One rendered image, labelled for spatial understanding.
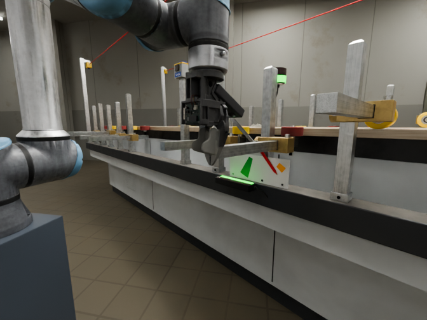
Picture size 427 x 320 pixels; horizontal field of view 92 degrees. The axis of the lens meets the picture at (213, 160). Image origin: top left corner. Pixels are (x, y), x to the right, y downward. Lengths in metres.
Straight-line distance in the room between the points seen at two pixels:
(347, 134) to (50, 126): 0.93
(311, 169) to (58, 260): 1.00
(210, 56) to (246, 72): 4.31
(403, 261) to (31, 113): 1.15
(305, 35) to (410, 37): 1.80
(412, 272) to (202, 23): 0.75
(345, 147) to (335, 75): 4.35
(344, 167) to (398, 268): 0.28
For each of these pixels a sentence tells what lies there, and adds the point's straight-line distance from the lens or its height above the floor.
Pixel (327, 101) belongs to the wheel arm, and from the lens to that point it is 0.37.
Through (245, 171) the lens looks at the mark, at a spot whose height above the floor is 0.73.
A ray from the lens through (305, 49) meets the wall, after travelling 4.96.
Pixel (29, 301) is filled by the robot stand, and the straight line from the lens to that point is 0.93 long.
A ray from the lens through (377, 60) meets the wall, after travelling 5.29.
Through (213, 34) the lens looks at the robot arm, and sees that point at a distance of 0.48.
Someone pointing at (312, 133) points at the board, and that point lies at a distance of 0.86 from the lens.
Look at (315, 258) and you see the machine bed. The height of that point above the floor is 0.35.
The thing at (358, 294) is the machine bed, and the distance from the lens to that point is 1.07.
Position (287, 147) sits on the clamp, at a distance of 0.71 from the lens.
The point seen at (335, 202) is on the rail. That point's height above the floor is 0.70.
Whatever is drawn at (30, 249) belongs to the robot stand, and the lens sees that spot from 0.87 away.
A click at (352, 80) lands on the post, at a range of 0.67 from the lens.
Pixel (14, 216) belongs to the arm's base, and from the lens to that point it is 0.86.
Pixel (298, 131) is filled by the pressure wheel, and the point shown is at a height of 0.89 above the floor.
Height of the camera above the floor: 0.91
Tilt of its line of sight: 10 degrees down
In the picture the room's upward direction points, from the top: straight up
